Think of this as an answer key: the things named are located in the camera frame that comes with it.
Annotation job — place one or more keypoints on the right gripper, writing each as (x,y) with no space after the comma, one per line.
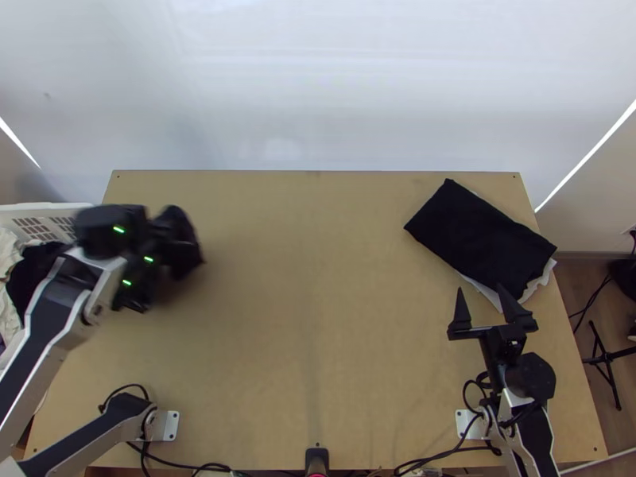
(492,348)

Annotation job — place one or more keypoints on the white laundry basket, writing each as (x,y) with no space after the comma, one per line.
(47,221)

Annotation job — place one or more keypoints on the pile of folded clothes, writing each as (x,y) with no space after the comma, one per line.
(482,238)

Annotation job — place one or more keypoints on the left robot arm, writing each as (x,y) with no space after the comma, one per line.
(44,308)

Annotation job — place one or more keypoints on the black tripod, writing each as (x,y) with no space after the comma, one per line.
(608,355)

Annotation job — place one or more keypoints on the dark t-shirt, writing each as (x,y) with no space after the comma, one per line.
(188,248)

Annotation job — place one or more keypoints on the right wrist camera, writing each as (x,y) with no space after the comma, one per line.
(513,350)

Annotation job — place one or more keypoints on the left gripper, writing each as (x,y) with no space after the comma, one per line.
(160,246)

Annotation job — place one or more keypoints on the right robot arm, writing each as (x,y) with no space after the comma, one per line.
(531,427)

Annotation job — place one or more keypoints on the heap of clothes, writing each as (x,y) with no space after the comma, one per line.
(25,276)

